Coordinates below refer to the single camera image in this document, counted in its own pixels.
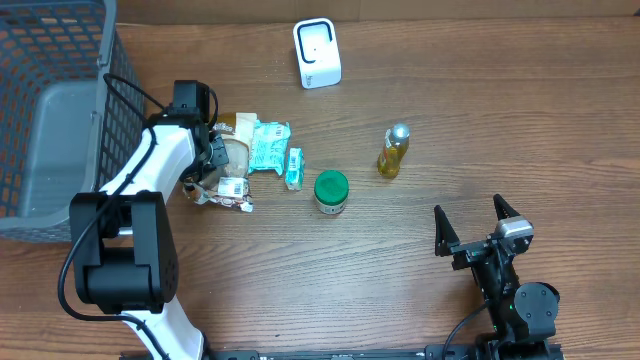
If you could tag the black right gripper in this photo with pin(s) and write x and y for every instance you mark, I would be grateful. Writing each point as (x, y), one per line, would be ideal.
(475, 250)

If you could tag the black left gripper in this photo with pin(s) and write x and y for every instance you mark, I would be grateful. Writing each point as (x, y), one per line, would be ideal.
(221, 155)

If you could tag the brown snack bag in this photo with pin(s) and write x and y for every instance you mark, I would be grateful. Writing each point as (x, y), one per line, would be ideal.
(228, 185)

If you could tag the teal snack packet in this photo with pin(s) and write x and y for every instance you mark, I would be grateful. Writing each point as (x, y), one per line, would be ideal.
(269, 145)

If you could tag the teal tissue pack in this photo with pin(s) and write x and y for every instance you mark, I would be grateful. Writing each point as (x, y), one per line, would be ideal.
(295, 169)

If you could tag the yellow oil bottle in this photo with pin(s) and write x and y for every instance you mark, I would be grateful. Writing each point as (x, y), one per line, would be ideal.
(396, 144)

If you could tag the green lid jar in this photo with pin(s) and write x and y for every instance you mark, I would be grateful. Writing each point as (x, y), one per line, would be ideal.
(331, 191)

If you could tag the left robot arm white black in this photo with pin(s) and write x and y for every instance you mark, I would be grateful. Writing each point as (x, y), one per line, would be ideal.
(123, 265)

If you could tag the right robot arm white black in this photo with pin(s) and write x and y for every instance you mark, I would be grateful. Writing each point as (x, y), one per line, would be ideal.
(522, 315)

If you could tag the white barcode scanner stand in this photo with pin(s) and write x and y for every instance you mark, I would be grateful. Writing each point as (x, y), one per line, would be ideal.
(317, 53)

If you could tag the dark grey plastic basket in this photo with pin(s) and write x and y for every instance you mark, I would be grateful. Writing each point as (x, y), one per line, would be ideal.
(68, 122)

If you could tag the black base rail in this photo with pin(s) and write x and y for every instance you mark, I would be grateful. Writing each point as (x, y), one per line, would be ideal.
(350, 354)

